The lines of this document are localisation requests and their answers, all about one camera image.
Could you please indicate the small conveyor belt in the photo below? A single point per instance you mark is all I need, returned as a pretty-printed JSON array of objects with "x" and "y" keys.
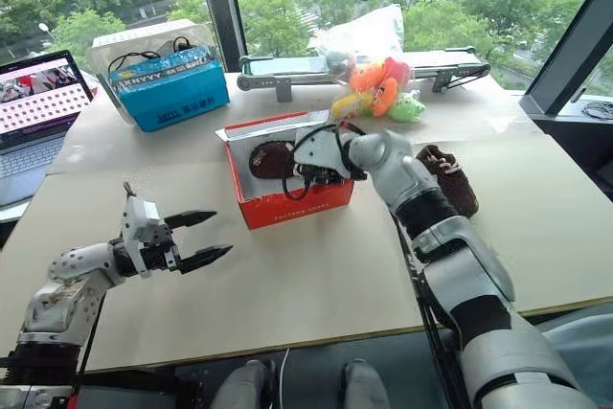
[{"x": 282, "y": 74}]

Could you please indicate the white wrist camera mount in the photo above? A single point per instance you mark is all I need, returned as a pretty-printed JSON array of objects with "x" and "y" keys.
[
  {"x": 318, "y": 150},
  {"x": 140, "y": 215}
]

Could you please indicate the open laptop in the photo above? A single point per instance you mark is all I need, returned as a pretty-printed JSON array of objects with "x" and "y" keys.
[{"x": 33, "y": 117}]

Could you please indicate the orange shoebox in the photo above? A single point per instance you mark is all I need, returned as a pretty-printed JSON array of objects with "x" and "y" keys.
[{"x": 292, "y": 210}]

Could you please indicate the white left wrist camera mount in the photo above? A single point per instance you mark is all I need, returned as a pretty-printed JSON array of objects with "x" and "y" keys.
[{"x": 140, "y": 215}]

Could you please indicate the grey rounded shape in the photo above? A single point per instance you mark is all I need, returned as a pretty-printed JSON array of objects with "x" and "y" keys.
[
  {"x": 365, "y": 385},
  {"x": 244, "y": 385}
]

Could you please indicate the blue cardboard box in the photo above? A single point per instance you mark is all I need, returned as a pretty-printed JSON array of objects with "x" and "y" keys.
[{"x": 177, "y": 93}]

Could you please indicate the dark slanted window frame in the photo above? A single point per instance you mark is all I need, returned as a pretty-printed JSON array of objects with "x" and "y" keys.
[{"x": 570, "y": 50}]

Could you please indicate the green plush toy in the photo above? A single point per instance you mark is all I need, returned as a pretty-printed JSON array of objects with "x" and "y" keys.
[{"x": 407, "y": 109}]

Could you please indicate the brown knitted shoe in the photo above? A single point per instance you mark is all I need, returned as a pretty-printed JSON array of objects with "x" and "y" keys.
[
  {"x": 457, "y": 184},
  {"x": 268, "y": 160}
]

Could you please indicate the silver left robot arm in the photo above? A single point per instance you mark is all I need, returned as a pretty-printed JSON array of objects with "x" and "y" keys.
[{"x": 72, "y": 279}]

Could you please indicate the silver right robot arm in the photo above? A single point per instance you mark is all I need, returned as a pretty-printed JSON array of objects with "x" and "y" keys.
[{"x": 460, "y": 260}]

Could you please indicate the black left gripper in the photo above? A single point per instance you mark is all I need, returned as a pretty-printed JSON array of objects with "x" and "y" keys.
[{"x": 160, "y": 251}]

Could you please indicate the orange plush toy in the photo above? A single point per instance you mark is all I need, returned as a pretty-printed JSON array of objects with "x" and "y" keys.
[{"x": 378, "y": 83}]

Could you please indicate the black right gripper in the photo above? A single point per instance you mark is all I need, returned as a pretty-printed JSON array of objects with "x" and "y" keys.
[{"x": 325, "y": 177}]

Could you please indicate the dark window frame post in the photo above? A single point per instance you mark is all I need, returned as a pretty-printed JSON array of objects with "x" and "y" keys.
[{"x": 218, "y": 2}]

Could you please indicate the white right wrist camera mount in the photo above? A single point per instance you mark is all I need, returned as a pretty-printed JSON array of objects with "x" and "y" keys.
[{"x": 318, "y": 150}]

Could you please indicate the yellow plush toy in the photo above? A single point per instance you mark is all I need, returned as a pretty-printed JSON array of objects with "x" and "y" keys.
[{"x": 346, "y": 105}]

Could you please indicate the clear plastic bag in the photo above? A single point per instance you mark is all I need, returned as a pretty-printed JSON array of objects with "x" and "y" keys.
[{"x": 373, "y": 35}]

